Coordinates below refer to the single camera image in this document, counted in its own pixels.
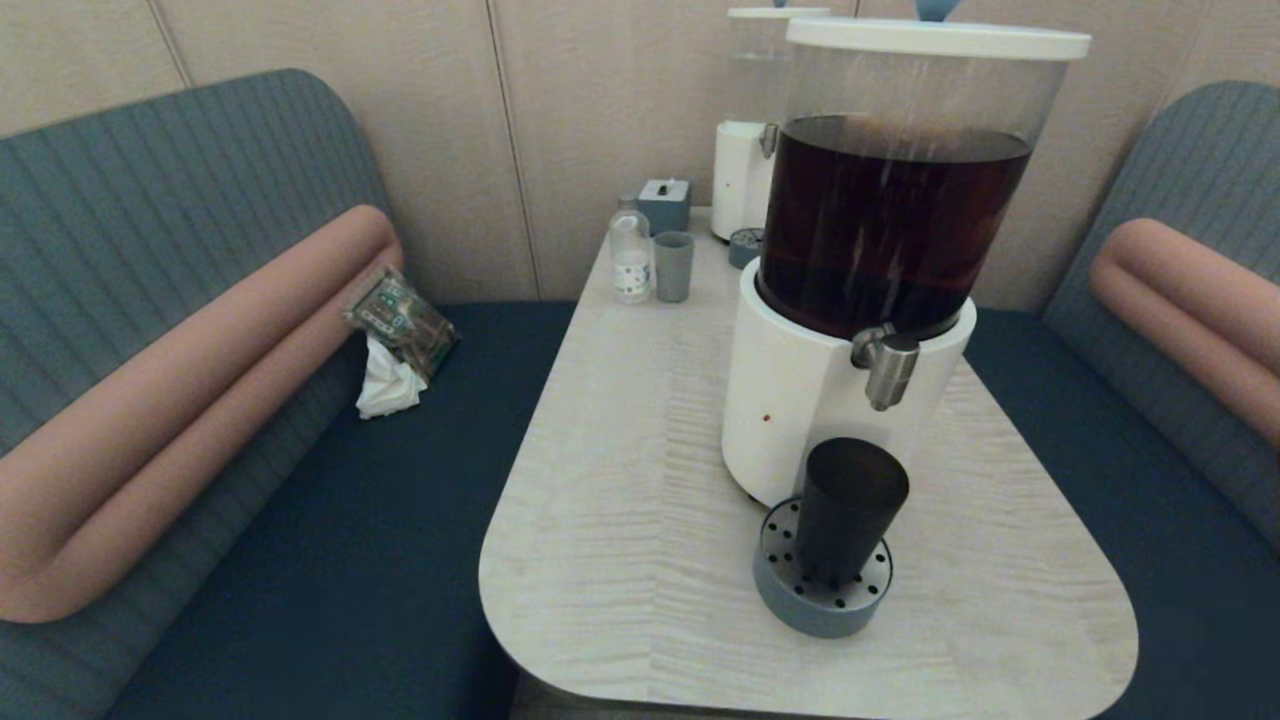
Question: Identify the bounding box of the black plastic cup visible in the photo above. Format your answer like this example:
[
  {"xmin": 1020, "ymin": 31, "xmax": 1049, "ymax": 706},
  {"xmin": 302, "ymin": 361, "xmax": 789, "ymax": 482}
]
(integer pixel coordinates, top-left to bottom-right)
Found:
[{"xmin": 794, "ymin": 436, "xmax": 911, "ymax": 592}]

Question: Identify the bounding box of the small grey-blue cup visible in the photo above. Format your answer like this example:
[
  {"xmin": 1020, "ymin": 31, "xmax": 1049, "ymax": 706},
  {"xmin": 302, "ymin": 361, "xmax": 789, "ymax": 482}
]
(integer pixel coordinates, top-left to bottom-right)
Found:
[{"xmin": 652, "ymin": 231, "xmax": 696, "ymax": 304}]

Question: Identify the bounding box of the clear plastic bottle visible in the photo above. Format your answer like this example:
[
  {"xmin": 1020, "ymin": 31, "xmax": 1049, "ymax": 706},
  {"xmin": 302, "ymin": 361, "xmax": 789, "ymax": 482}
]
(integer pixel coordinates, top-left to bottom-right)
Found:
[{"xmin": 608, "ymin": 192, "xmax": 654, "ymax": 306}]

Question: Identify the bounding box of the blue tissue box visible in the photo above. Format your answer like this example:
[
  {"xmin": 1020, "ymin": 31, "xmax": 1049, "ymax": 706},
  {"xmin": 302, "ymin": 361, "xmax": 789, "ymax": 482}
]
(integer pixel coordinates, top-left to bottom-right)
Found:
[{"xmin": 637, "ymin": 178, "xmax": 692, "ymax": 237}]

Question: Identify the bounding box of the clear printed snack packet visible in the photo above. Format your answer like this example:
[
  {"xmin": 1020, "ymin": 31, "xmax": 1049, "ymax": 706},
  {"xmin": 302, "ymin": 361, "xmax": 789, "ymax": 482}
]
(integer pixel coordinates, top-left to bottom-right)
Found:
[{"xmin": 341, "ymin": 266, "xmax": 460, "ymax": 384}]

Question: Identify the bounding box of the metal dispenser tap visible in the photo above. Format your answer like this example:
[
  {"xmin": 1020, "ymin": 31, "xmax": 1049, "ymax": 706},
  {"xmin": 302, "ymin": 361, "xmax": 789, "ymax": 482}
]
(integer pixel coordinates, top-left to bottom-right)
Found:
[{"xmin": 850, "ymin": 322, "xmax": 922, "ymax": 413}]

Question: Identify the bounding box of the crumpled white tissue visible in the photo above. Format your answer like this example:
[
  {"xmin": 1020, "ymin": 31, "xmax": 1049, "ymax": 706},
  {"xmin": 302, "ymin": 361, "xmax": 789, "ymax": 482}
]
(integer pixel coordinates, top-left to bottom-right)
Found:
[{"xmin": 354, "ymin": 334, "xmax": 427, "ymax": 421}]

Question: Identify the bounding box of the large dark tea dispenser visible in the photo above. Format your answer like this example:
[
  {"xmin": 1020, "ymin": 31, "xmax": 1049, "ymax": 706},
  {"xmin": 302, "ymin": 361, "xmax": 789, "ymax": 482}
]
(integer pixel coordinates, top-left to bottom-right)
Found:
[{"xmin": 720, "ymin": 14, "xmax": 1093, "ymax": 511}]

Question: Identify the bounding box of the round grey drip tray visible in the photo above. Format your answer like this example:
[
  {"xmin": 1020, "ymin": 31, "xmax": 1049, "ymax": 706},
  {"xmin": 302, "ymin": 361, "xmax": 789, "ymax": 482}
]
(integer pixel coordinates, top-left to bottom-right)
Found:
[{"xmin": 751, "ymin": 496, "xmax": 895, "ymax": 640}]

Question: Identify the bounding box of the blue upholstered bench with packet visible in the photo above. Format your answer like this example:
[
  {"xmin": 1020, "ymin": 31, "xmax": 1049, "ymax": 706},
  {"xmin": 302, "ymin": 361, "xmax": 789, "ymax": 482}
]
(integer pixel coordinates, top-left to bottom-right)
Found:
[{"xmin": 0, "ymin": 67, "xmax": 581, "ymax": 720}]

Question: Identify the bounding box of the large white dispenser lid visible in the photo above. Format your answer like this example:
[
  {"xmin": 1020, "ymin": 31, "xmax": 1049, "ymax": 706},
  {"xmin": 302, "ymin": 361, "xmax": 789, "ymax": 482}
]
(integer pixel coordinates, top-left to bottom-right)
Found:
[{"xmin": 785, "ymin": 0, "xmax": 1093, "ymax": 62}]

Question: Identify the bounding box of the pink bolster cushion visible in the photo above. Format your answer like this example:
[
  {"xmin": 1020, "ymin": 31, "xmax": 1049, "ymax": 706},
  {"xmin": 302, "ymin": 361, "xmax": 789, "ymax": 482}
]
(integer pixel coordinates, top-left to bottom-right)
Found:
[
  {"xmin": 1089, "ymin": 217, "xmax": 1280, "ymax": 451},
  {"xmin": 0, "ymin": 204, "xmax": 404, "ymax": 625}
]

